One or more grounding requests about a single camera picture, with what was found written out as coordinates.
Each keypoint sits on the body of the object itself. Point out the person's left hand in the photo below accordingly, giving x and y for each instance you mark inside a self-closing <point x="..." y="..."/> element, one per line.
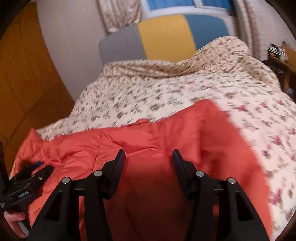
<point x="13" y="218"/>

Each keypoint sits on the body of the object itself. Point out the floral left curtain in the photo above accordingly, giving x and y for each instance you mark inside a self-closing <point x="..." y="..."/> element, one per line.
<point x="118" y="14"/>

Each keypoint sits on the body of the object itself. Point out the window with white frame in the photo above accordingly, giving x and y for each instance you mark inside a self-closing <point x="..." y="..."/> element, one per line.
<point x="153" y="9"/>

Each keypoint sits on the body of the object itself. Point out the floral curtain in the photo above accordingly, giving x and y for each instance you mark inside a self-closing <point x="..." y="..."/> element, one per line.
<point x="118" y="14"/>
<point x="251" y="28"/>

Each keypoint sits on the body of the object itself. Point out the grey yellow blue headboard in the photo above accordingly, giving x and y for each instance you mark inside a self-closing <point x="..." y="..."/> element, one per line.
<point x="170" y="38"/>

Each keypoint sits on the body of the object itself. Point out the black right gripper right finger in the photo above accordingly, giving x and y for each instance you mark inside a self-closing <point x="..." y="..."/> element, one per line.
<point x="221" y="209"/>

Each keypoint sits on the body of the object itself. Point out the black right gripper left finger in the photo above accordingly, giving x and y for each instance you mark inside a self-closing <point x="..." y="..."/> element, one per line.
<point x="59" y="217"/>

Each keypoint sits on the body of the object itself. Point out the floral right curtain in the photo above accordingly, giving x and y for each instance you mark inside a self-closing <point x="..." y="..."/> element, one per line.
<point x="251" y="28"/>

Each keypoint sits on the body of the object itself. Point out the orange puffer jacket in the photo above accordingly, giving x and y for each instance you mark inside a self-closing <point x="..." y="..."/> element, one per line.
<point x="149" y="204"/>

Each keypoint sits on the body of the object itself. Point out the wooden bedside table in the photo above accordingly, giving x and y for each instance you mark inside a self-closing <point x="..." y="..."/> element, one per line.
<point x="281" y="59"/>

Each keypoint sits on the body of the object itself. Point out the floral bed quilt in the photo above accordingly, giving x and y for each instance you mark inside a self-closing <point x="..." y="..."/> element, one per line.
<point x="222" y="71"/>

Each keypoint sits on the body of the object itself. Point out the wooden wardrobe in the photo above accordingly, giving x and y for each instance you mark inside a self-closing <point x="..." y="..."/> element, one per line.
<point x="32" y="92"/>

